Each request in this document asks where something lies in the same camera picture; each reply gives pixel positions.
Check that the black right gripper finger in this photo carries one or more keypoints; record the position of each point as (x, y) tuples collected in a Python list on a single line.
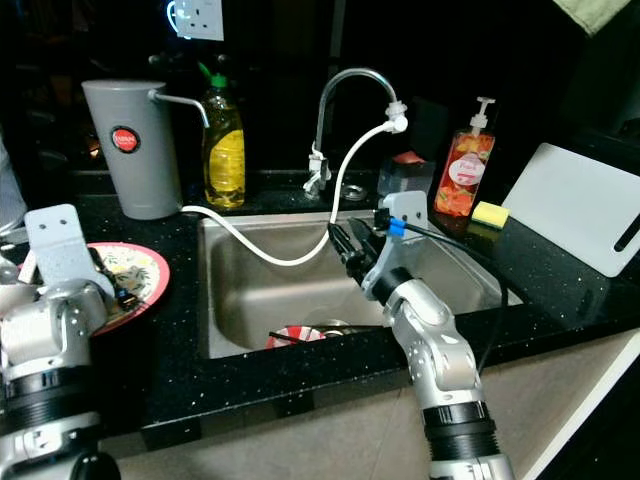
[(355, 233), (342, 250)]

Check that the black chopstick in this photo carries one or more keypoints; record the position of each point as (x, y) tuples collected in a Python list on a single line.
[(350, 327)]

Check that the red white patterned bowl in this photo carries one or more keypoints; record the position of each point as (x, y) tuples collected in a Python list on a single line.
[(295, 340)]

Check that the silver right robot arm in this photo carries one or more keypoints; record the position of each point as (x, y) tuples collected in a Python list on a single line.
[(435, 350)]

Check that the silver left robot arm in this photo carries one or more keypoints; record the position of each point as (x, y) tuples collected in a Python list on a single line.
[(50, 340)]

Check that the beige kitchen cabinet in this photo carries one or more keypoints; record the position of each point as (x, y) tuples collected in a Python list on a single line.
[(290, 430)]

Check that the lemon print plate red rim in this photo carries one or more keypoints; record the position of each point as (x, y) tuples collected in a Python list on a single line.
[(145, 275)]

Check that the round chrome counter fitting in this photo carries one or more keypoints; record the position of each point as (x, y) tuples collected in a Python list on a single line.
[(354, 192)]

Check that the steel sink drain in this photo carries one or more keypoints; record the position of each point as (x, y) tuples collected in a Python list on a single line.
[(327, 323)]

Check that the clear plastic soap container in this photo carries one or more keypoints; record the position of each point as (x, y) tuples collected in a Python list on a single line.
[(407, 180)]

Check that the stainless steel sink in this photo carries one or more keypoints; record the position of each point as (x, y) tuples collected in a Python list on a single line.
[(260, 295)]

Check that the chrome gooseneck faucet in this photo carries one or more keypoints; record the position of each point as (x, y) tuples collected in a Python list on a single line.
[(322, 128)]

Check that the grey water filter canister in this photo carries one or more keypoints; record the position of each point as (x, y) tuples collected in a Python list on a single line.
[(130, 160)]

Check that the red hand soap pump bottle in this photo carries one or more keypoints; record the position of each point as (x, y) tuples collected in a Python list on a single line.
[(467, 172)]

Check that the yellow sponge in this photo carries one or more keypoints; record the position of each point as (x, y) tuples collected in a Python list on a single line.
[(492, 216)]

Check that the grey round pot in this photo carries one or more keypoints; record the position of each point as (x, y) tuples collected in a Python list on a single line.
[(10, 195)]

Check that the yellow dish soap bottle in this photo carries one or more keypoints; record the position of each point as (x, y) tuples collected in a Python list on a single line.
[(223, 160)]

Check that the white cutting board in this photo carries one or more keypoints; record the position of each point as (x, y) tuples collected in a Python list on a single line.
[(575, 205)]

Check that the green cloth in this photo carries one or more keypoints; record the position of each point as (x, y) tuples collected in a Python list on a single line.
[(595, 14)]

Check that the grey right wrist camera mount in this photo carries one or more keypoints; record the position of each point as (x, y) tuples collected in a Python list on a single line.
[(408, 208)]

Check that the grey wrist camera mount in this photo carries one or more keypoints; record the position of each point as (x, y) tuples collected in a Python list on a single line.
[(408, 208), (60, 250)]

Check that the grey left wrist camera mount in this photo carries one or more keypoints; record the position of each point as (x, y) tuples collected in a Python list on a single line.
[(60, 250)]

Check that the white wall socket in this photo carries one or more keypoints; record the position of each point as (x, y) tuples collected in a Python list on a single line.
[(200, 18)]

